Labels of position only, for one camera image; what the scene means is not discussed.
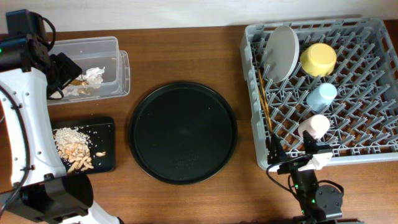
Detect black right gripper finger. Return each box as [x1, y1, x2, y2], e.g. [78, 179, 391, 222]
[303, 131, 319, 152]
[267, 133, 287, 164]

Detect gold foil wrapper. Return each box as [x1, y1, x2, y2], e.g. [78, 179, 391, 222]
[70, 80, 88, 86]

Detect pink plastic cup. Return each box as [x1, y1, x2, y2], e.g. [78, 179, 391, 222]
[298, 114, 330, 139]

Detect white tissue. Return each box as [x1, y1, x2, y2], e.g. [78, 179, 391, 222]
[76, 67, 105, 85]

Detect light blue plastic cup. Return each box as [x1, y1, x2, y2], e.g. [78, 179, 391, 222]
[306, 83, 337, 112]

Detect food scraps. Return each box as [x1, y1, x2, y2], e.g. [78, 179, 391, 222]
[53, 128, 106, 174]

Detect yellow plastic bowl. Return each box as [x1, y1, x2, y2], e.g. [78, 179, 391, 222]
[300, 43, 337, 77]

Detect grey plate with food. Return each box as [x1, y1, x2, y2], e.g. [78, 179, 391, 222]
[263, 26, 299, 83]

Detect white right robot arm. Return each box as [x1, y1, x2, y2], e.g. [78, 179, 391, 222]
[266, 131, 361, 224]

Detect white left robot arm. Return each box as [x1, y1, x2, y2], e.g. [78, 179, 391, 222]
[1, 9, 121, 223]

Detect clear plastic waste bin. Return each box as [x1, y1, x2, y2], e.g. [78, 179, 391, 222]
[47, 36, 131, 105]

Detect grey plastic dishwasher rack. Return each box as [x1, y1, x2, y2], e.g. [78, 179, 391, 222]
[240, 18, 397, 169]

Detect black rectangular bin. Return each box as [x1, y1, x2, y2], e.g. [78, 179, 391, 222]
[52, 117, 116, 174]

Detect round black serving tray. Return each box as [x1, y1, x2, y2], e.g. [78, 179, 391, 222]
[127, 82, 238, 185]

